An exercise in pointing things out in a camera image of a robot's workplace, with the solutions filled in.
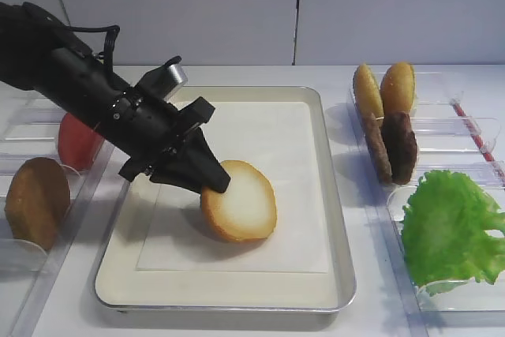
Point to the clear right acrylic rack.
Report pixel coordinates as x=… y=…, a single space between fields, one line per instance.
x=453 y=132

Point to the tan bun slice behind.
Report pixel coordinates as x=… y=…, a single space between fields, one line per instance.
x=366 y=92

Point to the tan bun slice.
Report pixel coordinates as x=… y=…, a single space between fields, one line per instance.
x=366 y=92
x=397 y=88

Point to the clear left acrylic rack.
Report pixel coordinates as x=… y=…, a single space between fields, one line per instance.
x=29 y=129

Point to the brown meat patty behind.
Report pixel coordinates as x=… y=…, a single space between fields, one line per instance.
x=376 y=148

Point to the clear acrylic rack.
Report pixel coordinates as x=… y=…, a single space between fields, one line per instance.
x=29 y=129
x=453 y=132

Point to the red tomato slice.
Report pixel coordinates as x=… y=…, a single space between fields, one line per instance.
x=78 y=145

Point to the green lettuce leaf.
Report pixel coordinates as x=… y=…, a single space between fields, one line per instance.
x=446 y=230

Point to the brown meat patty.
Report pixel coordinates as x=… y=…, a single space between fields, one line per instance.
x=376 y=148
x=401 y=145

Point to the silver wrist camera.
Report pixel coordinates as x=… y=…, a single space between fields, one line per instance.
x=164 y=81

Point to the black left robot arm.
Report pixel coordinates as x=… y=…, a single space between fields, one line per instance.
x=40 y=53

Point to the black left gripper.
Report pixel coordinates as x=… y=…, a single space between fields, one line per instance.
x=151 y=132

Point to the white metal tray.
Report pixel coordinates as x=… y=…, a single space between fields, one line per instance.
x=274 y=241

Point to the brown bun slice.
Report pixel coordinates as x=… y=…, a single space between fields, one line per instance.
x=37 y=201
x=247 y=211

